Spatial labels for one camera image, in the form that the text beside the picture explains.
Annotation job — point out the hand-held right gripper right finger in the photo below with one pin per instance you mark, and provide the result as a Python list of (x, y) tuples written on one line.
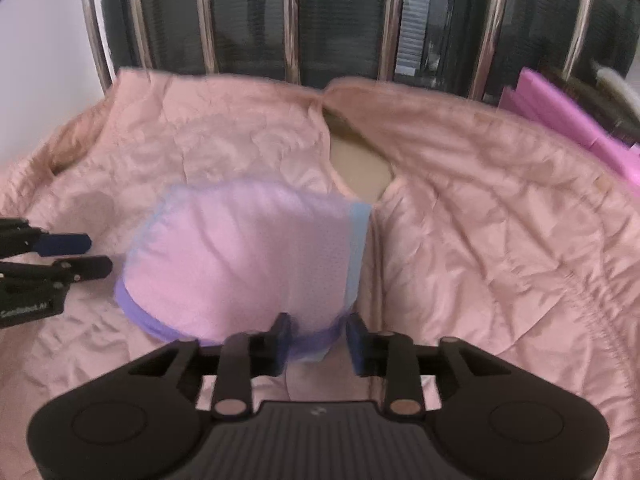
[(356, 335)]

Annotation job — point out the pink blue purple-trimmed bodysuit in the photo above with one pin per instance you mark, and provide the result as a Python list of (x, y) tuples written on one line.
[(240, 260)]

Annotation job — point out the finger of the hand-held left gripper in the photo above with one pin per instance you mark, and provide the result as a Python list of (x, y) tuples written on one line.
[(60, 244), (75, 269)]

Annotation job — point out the pink plastic sheets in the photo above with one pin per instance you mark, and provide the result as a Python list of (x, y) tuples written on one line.
[(565, 115)]

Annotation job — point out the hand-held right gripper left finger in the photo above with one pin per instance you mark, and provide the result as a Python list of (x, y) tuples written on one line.
[(282, 334)]

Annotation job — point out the metal window grille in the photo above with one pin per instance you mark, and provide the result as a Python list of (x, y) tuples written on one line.
[(350, 20)]

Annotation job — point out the pink quilted jacket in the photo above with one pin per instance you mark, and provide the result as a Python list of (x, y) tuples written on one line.
[(500, 260)]

